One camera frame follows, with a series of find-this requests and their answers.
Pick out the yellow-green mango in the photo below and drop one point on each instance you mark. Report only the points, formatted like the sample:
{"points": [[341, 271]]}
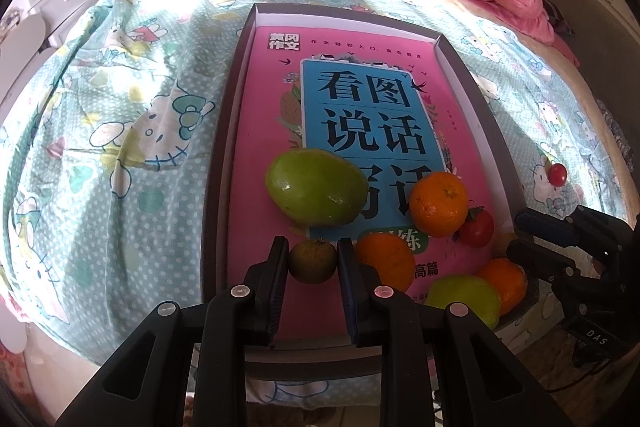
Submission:
{"points": [[462, 299]]}

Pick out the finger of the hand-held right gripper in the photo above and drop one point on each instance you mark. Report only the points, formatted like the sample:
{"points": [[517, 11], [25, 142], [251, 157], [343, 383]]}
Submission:
{"points": [[535, 258], [545, 225]]}

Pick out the orange mandarin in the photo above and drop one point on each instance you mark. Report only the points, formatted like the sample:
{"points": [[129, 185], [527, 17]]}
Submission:
{"points": [[385, 259], [440, 204], [505, 284]]}

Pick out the green padded headboard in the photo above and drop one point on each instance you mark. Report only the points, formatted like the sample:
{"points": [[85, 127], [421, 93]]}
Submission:
{"points": [[600, 57]]}

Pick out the large green mango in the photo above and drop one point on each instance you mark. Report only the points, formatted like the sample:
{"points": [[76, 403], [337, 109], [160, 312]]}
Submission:
{"points": [[315, 187]]}

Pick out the small olive round fruit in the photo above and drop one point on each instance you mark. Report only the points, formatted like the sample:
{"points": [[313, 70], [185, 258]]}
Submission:
{"points": [[312, 262]]}

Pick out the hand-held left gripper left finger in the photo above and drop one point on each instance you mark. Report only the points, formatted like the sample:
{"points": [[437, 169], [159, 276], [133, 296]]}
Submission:
{"points": [[277, 292]]}

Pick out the cartoon cat printed bed sheet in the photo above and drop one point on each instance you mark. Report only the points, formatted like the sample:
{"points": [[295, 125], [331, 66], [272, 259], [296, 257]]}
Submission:
{"points": [[100, 157]]}

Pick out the red tomato with stem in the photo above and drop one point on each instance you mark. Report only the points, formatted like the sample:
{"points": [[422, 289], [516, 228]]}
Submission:
{"points": [[477, 229]]}

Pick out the pink book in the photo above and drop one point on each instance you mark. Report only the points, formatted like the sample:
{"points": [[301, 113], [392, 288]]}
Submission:
{"points": [[280, 72]]}

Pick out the dark shallow box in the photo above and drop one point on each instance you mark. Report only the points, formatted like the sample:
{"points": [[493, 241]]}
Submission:
{"points": [[220, 167]]}

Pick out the dark plaid cloth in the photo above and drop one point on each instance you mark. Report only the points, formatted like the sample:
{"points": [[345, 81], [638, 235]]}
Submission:
{"points": [[559, 19]]}

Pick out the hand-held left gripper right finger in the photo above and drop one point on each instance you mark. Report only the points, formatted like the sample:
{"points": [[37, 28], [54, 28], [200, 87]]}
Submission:
{"points": [[348, 294]]}

